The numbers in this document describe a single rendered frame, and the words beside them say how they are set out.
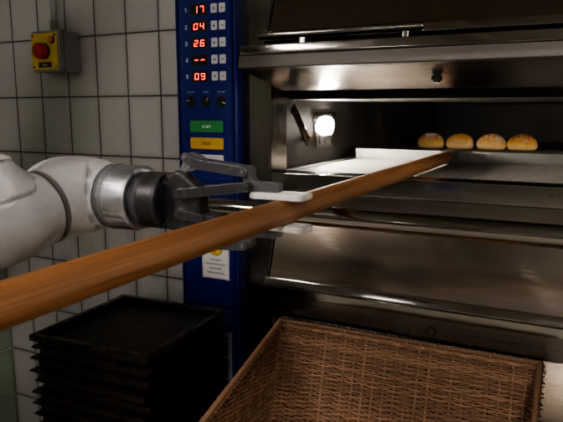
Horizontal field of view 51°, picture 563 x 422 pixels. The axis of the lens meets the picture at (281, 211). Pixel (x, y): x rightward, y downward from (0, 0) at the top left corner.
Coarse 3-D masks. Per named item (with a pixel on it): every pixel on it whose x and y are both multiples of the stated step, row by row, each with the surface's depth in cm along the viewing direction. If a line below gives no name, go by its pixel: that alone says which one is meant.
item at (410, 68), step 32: (256, 64) 113; (288, 64) 110; (320, 64) 107; (352, 64) 105; (384, 64) 103; (416, 64) 101; (448, 64) 99; (480, 64) 98; (512, 64) 96; (544, 64) 95
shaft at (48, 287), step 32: (416, 160) 124; (448, 160) 146; (320, 192) 78; (352, 192) 87; (192, 224) 55; (224, 224) 57; (256, 224) 62; (96, 256) 43; (128, 256) 45; (160, 256) 48; (192, 256) 53; (0, 288) 36; (32, 288) 37; (64, 288) 39; (96, 288) 42; (0, 320) 35
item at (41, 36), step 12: (36, 36) 148; (48, 36) 146; (60, 36) 146; (72, 36) 149; (48, 48) 147; (60, 48) 146; (72, 48) 149; (36, 60) 149; (48, 60) 147; (60, 60) 146; (72, 60) 149; (36, 72) 151; (48, 72) 150; (60, 72) 150; (72, 72) 150
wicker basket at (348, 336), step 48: (288, 336) 132; (336, 336) 128; (384, 336) 123; (240, 384) 118; (288, 384) 131; (336, 384) 127; (384, 384) 123; (432, 384) 118; (480, 384) 115; (528, 384) 111
